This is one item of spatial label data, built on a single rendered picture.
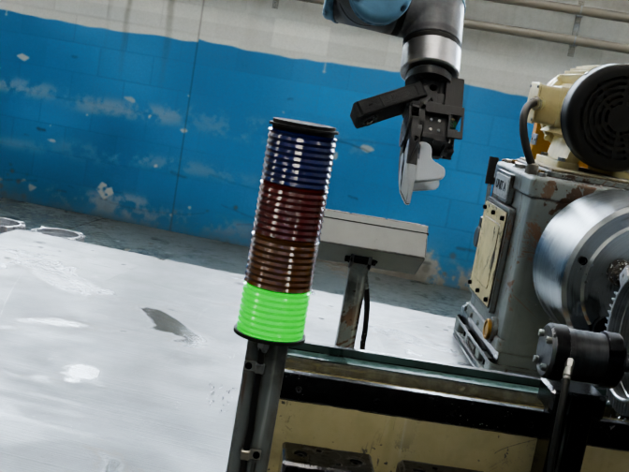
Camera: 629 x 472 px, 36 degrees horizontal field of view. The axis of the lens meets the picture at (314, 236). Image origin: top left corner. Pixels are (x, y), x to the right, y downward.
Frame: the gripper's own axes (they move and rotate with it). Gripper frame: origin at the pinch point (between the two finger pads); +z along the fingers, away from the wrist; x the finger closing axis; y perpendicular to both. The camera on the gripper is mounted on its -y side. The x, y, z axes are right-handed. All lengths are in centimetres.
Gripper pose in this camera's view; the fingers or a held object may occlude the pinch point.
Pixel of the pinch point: (402, 194)
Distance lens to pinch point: 141.0
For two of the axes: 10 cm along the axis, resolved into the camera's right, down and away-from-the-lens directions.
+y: 9.9, 1.6, 0.6
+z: -1.3, 9.2, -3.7
